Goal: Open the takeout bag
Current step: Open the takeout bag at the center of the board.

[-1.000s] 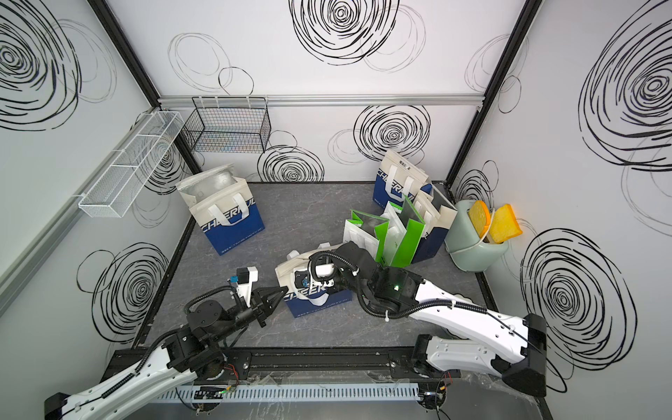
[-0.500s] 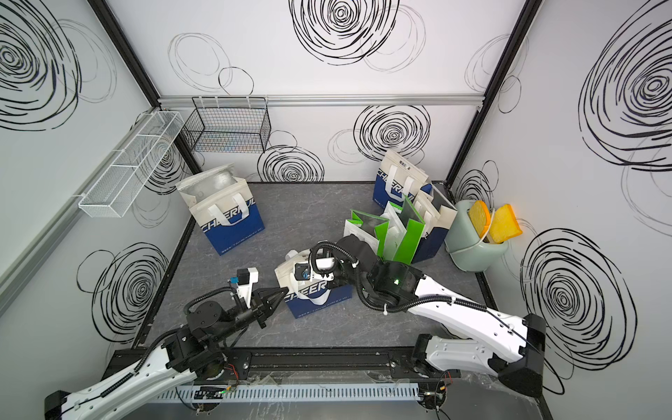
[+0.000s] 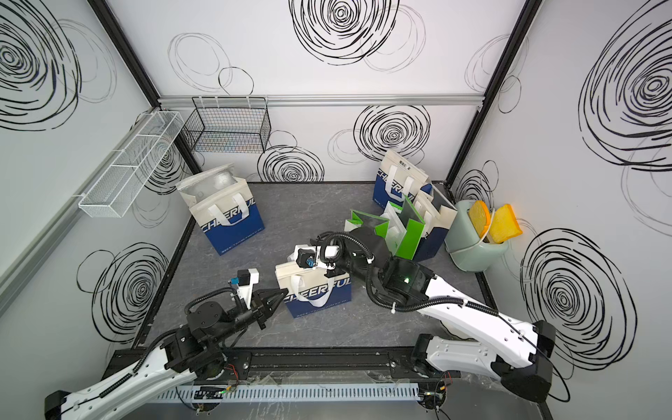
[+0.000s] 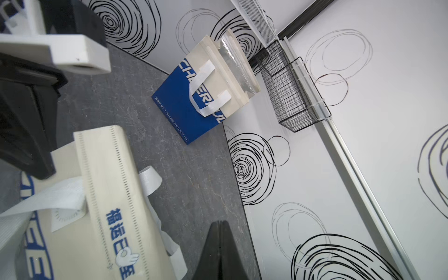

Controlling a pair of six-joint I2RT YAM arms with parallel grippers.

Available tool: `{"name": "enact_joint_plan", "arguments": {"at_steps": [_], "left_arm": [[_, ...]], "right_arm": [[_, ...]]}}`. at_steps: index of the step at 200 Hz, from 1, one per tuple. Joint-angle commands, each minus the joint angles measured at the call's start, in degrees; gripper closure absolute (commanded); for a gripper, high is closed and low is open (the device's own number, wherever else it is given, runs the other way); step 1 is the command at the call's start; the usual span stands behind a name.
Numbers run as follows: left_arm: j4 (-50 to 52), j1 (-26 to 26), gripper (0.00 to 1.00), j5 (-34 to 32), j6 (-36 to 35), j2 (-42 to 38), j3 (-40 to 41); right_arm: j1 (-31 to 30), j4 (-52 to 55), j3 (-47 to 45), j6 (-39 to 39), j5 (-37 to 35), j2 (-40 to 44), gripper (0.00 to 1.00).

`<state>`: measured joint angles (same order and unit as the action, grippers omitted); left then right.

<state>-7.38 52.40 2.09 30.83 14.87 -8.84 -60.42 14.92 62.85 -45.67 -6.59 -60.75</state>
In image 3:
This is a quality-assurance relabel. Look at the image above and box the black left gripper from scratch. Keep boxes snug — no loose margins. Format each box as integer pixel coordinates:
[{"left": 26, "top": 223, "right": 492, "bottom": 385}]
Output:
[{"left": 210, "top": 288, "right": 288, "bottom": 348}]

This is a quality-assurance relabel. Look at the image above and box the green white bag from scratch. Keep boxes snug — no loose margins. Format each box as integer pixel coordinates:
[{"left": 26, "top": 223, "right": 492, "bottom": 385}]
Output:
[
  {"left": 383, "top": 197, "right": 425, "bottom": 260},
  {"left": 344, "top": 210, "right": 390, "bottom": 239}
]

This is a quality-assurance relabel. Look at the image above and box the blue beige bag back row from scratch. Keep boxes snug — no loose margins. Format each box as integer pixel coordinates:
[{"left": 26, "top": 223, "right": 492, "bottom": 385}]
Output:
[{"left": 373, "top": 150, "right": 432, "bottom": 208}]

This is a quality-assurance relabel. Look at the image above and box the blue beige takeout bag front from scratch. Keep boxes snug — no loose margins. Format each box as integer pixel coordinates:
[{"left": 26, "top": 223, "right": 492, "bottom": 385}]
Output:
[{"left": 413, "top": 185, "right": 457, "bottom": 262}]

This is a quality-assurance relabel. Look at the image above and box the blue beige bag first row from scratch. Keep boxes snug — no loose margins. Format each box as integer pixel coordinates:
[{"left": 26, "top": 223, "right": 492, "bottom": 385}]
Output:
[{"left": 176, "top": 164, "right": 264, "bottom": 255}]

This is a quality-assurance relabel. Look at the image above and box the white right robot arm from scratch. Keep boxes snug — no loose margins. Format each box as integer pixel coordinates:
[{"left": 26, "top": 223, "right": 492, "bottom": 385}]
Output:
[{"left": 311, "top": 227, "right": 556, "bottom": 404}]

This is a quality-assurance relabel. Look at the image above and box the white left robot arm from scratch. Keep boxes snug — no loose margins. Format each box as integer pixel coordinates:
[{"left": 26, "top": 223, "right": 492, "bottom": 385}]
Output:
[{"left": 44, "top": 287, "right": 288, "bottom": 419}]

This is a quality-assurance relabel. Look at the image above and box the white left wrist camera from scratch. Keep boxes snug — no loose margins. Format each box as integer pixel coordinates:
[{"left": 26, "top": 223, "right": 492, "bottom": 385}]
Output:
[{"left": 229, "top": 269, "right": 260, "bottom": 308}]

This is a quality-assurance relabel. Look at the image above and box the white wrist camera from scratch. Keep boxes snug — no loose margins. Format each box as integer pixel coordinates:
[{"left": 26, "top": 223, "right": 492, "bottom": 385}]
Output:
[
  {"left": 229, "top": 269, "right": 260, "bottom": 308},
  {"left": 288, "top": 245, "right": 340, "bottom": 270}
]

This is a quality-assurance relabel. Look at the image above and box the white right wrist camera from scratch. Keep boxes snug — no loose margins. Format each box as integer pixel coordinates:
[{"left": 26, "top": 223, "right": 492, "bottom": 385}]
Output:
[{"left": 288, "top": 245, "right": 340, "bottom": 270}]

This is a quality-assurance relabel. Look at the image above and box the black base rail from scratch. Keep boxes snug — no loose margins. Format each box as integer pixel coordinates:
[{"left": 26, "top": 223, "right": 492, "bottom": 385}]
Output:
[{"left": 104, "top": 345, "right": 458, "bottom": 382}]

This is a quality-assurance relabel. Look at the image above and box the grey slotted cable duct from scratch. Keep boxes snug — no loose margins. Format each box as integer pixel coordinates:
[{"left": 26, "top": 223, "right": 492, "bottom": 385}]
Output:
[{"left": 151, "top": 383, "right": 422, "bottom": 404}]

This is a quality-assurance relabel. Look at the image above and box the black wire basket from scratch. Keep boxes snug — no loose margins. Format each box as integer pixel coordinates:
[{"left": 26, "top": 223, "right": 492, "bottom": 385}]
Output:
[{"left": 182, "top": 96, "right": 271, "bottom": 154}]

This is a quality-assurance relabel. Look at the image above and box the white wire shelf basket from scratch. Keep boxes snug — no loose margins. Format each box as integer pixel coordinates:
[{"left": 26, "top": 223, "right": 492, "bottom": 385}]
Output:
[{"left": 78, "top": 111, "right": 184, "bottom": 218}]

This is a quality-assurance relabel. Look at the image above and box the aluminium wall rail back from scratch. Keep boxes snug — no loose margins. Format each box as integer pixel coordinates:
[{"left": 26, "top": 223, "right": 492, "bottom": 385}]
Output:
[{"left": 159, "top": 94, "right": 484, "bottom": 109}]

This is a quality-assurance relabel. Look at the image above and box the aluminium wall rail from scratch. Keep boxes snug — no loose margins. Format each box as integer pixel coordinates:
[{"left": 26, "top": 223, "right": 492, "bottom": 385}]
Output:
[
  {"left": 1, "top": 107, "right": 159, "bottom": 316},
  {"left": 159, "top": 94, "right": 484, "bottom": 109}
]

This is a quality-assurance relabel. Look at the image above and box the aluminium wall rail left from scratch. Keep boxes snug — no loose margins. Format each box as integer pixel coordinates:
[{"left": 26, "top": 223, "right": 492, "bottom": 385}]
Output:
[{"left": 1, "top": 107, "right": 159, "bottom": 316}]

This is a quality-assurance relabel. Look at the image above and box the black corner frame post left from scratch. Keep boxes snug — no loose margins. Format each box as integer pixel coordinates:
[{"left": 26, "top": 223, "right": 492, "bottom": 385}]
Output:
[{"left": 88, "top": 0, "right": 201, "bottom": 173}]

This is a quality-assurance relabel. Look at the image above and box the black corner frame post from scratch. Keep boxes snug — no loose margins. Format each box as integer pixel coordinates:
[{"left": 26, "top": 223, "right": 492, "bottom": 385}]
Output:
[
  {"left": 88, "top": 0, "right": 201, "bottom": 173},
  {"left": 444, "top": 0, "right": 543, "bottom": 190}
]

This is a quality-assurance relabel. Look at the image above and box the black corner frame post right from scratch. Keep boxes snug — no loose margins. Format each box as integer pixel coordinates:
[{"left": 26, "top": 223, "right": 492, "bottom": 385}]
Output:
[{"left": 444, "top": 0, "right": 543, "bottom": 190}]

